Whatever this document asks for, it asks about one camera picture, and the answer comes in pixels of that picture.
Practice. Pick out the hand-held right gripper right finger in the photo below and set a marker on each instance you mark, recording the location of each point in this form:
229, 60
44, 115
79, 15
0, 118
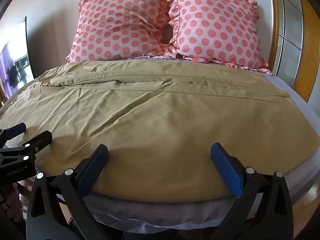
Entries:
228, 172

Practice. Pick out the grey blanket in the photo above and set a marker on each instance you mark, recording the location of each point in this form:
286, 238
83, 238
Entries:
155, 212

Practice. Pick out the olive green bed cover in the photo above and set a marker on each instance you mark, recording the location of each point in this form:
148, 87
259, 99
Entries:
150, 117

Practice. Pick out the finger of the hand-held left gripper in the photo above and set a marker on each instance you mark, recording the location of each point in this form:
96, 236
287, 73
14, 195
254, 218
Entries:
15, 131
41, 138

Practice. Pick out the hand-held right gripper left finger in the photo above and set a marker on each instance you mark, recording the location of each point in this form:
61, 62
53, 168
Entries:
86, 178

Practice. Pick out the wooden framed glass door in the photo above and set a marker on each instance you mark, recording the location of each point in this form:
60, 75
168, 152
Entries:
292, 30

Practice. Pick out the wall poster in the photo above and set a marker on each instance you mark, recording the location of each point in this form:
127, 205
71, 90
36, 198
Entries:
15, 62

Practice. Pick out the bed with grey sheet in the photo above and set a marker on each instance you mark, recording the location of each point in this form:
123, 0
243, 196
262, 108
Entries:
303, 140

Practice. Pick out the pink polka dot pillow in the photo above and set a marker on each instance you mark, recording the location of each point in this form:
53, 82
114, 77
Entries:
117, 27
215, 27

